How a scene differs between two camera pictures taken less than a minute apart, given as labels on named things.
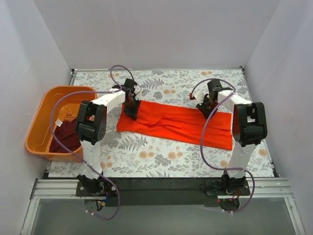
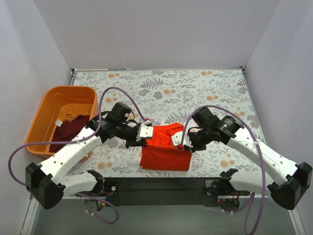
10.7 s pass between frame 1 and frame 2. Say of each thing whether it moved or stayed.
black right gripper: moved
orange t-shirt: moved
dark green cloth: stayed
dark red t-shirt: stayed
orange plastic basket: stayed
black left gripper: moved
